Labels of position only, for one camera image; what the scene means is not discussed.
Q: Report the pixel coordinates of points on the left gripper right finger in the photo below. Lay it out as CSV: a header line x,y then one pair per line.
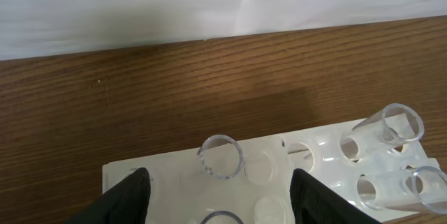
x,y
314,206

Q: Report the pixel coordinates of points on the white test tube rack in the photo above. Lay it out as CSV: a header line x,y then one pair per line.
x,y
181,189

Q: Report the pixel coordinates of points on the clear test tube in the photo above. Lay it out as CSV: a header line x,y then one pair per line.
x,y
220,157
394,189
377,136

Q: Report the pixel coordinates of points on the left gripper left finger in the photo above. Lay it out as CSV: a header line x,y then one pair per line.
x,y
122,203

